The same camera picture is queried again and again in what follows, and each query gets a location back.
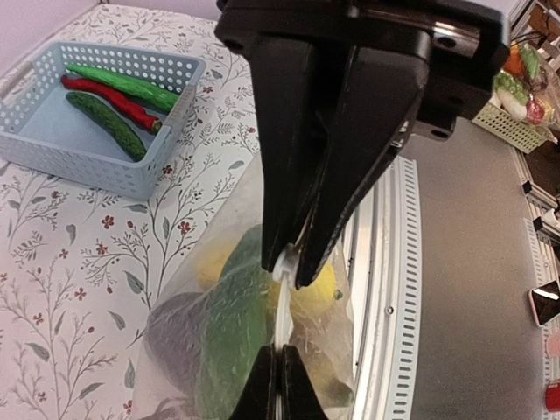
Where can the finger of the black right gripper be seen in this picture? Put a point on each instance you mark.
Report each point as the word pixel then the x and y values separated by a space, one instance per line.
pixel 297 84

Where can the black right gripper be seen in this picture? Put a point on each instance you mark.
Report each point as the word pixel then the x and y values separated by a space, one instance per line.
pixel 456 47

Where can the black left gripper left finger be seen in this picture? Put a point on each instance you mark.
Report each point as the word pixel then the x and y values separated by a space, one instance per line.
pixel 258 398

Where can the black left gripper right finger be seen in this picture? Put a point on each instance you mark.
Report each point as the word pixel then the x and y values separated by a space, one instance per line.
pixel 302 385

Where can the green bell pepper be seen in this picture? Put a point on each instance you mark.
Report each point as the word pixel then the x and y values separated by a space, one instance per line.
pixel 236 328

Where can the clear zip top bag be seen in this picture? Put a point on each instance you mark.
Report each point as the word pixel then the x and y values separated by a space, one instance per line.
pixel 156 398

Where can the yellow corn cob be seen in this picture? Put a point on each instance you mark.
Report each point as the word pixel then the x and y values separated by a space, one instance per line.
pixel 306 303

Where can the purple eggplant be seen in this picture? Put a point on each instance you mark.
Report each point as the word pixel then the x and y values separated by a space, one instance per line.
pixel 174 339

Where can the light blue plastic basket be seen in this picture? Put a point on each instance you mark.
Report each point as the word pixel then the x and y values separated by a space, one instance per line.
pixel 40 129

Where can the light green pepper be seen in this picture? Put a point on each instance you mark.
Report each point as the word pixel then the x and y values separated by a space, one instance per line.
pixel 156 96

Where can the yellow basket of vegetables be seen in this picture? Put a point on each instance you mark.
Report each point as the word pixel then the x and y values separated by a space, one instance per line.
pixel 524 106

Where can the red chili pepper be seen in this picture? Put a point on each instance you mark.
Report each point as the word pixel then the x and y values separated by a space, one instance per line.
pixel 118 100

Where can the green cucumber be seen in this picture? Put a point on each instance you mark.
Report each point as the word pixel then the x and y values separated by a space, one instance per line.
pixel 111 122

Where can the floral patterned tablecloth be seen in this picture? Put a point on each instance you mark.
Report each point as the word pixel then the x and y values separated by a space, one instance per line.
pixel 80 267

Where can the pink phone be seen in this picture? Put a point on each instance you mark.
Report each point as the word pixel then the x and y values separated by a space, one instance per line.
pixel 545 302

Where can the aluminium front rail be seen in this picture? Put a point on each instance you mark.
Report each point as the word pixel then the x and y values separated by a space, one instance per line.
pixel 382 245

